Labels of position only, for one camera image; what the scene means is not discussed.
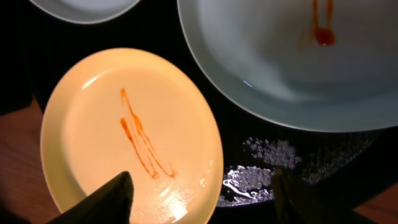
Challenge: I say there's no round black tray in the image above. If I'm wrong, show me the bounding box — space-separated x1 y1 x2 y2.
1 1 397 223

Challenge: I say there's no pale green plate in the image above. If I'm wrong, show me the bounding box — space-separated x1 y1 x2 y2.
177 0 397 132

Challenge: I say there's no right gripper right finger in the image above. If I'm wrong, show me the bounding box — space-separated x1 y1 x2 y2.
271 168 373 224

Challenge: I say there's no light blue plate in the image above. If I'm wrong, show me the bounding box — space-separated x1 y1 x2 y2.
30 0 140 25

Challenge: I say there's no yellow plate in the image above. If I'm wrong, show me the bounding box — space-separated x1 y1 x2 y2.
40 48 223 223

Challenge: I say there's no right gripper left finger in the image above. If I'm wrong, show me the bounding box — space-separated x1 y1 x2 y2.
49 171 134 224

